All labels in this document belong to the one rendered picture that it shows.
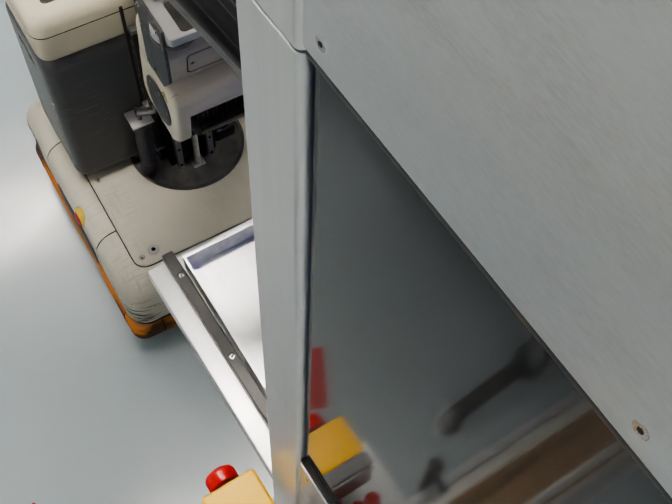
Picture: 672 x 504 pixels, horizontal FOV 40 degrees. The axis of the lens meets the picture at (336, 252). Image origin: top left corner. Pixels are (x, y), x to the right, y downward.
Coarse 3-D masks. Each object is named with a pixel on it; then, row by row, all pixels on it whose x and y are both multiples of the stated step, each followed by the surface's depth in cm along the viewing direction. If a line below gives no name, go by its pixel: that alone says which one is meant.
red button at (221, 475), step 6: (216, 468) 113; (222, 468) 113; (228, 468) 113; (234, 468) 114; (210, 474) 113; (216, 474) 113; (222, 474) 113; (228, 474) 113; (234, 474) 113; (210, 480) 113; (216, 480) 112; (222, 480) 112; (228, 480) 113; (210, 486) 113; (216, 486) 112; (210, 492) 113
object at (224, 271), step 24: (216, 240) 141; (240, 240) 144; (192, 264) 142; (216, 264) 142; (240, 264) 143; (216, 288) 140; (240, 288) 141; (216, 312) 135; (240, 312) 138; (240, 336) 136; (264, 384) 129
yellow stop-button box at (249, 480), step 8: (248, 472) 111; (232, 480) 111; (240, 480) 111; (248, 480) 111; (256, 480) 111; (224, 488) 110; (232, 488) 110; (240, 488) 110; (248, 488) 110; (256, 488) 110; (264, 488) 110; (208, 496) 110; (216, 496) 110; (224, 496) 110; (232, 496) 110; (240, 496) 110; (248, 496) 110; (256, 496) 110; (264, 496) 110
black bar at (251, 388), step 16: (176, 272) 139; (192, 288) 138; (192, 304) 137; (208, 320) 136; (224, 336) 134; (224, 352) 133; (240, 368) 132; (240, 384) 133; (256, 384) 131; (256, 400) 130
